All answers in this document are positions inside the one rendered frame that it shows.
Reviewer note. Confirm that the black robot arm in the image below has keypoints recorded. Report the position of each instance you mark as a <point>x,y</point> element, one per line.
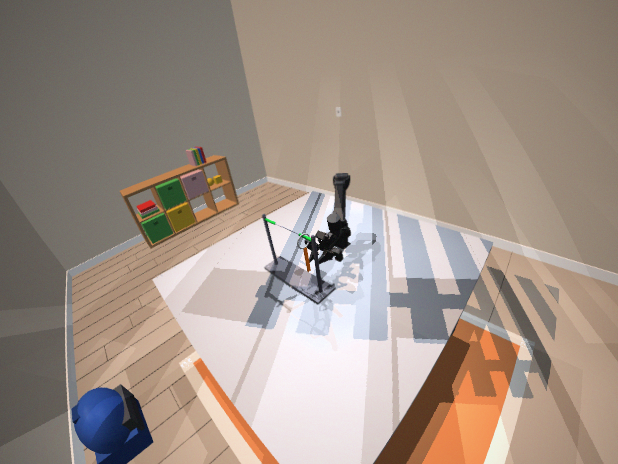
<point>337,223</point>

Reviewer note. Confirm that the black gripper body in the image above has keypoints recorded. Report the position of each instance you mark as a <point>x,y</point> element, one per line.
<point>333,250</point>

